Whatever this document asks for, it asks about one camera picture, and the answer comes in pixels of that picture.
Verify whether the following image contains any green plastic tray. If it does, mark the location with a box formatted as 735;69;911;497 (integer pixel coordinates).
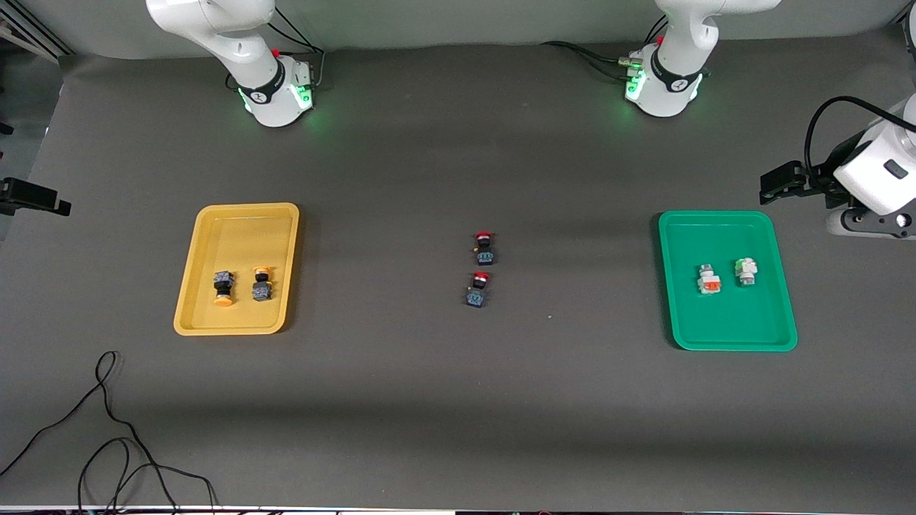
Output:
658;210;799;352

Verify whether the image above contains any yellow plastic tray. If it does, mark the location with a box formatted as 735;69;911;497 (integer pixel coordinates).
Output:
173;202;300;336

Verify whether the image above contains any thin black loose cable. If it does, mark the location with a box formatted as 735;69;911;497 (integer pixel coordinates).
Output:
0;350;219;515

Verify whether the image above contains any grey metal frame rail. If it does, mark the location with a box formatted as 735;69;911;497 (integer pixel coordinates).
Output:
0;14;74;58

